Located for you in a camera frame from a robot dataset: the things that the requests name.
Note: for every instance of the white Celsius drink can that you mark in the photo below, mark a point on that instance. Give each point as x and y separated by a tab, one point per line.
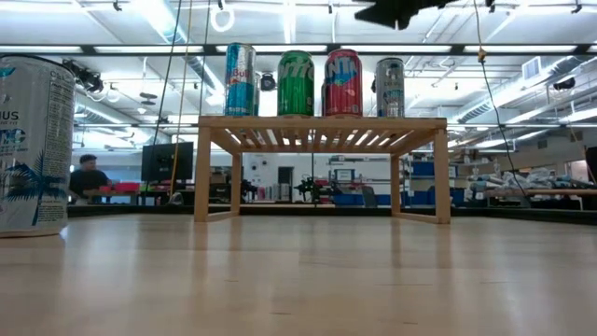
390	91
37	149

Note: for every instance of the red Fanta soda can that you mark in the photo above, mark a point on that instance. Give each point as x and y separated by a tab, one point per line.
343	88

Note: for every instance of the green Sprite soda can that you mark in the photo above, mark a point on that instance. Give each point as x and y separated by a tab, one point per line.
295	88

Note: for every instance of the blue silver Red Bull can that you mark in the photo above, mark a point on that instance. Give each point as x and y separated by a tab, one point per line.
240	88

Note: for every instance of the black background robot arm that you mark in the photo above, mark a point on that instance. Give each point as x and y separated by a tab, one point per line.
311	186

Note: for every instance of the wooden slatted shelf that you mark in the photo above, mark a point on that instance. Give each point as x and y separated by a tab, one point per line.
322	122

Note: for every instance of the ceiling light bar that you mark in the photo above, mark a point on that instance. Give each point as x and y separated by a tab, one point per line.
438	48

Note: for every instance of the round black ceiling fixture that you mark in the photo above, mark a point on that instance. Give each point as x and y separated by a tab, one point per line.
268	82

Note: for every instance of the white ceiling air vent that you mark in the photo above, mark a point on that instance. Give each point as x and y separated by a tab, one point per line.
531	67

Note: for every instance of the blue storage bin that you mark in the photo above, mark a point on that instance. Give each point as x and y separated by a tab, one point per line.
429	169
417	198
347	200

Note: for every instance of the black ceiling-mounted device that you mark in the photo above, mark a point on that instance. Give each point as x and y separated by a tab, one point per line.
564	84

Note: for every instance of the cluttered workbench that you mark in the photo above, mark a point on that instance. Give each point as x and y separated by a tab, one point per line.
536	191

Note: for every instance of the black computer monitor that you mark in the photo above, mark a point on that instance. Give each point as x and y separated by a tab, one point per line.
161	163

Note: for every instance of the black ceiling track device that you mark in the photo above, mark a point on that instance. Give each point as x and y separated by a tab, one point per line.
88	79

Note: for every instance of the red box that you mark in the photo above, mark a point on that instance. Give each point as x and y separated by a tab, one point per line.
126	187

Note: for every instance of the person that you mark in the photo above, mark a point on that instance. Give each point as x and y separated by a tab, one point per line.
88	179

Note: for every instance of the black aluminium table frame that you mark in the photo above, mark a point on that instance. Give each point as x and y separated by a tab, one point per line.
513	214

